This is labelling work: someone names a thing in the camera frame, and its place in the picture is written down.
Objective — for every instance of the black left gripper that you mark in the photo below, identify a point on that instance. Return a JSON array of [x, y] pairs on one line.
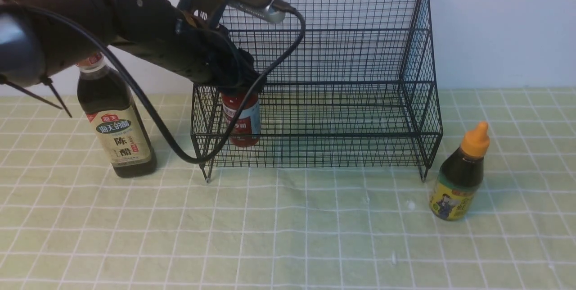
[[181, 43]]

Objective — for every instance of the small red sauce bottle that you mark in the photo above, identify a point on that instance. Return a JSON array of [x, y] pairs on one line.
[[247, 130]]

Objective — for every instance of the large dark vinegar bottle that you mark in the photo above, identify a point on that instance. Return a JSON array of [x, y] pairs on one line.
[[113, 115]]

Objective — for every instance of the small dark sauce bottle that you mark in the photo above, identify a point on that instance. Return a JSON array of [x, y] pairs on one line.
[[460, 175]]

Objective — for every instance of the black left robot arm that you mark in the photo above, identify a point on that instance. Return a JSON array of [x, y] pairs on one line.
[[40, 38]]

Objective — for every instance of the green checkered tablecloth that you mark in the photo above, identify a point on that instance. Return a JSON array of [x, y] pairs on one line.
[[69, 223]]

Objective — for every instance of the black wire mesh shelf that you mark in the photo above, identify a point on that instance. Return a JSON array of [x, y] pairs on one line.
[[359, 91]]

